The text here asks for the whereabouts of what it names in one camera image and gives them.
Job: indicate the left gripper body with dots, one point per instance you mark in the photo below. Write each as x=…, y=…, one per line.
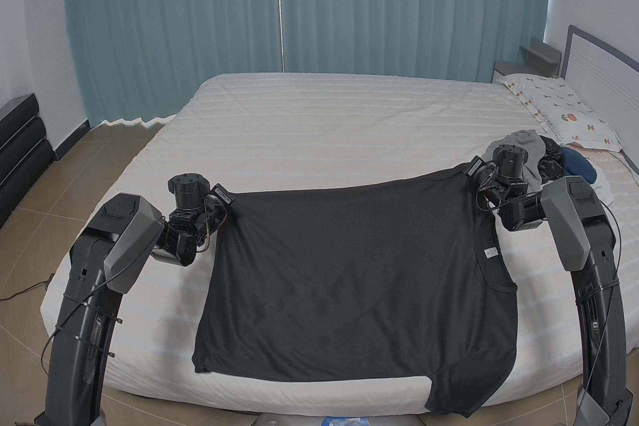
x=219, y=204

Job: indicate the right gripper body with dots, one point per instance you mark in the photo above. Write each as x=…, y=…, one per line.
x=478, y=169

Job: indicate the black T-shirt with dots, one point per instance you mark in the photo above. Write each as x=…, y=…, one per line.
x=349, y=274

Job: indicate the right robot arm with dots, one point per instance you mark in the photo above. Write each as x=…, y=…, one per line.
x=574, y=224

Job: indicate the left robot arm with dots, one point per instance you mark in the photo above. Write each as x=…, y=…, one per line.
x=80, y=314

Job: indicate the pile of clothes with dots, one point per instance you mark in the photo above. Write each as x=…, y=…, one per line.
x=529, y=144

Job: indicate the bed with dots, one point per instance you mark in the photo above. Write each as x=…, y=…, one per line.
x=324, y=124

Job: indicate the white printed pillow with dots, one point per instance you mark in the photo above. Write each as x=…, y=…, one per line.
x=559, y=104

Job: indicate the grey bedside table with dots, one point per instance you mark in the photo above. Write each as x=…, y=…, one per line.
x=541, y=52

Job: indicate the black chest of drawers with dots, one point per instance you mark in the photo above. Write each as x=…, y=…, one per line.
x=20, y=149

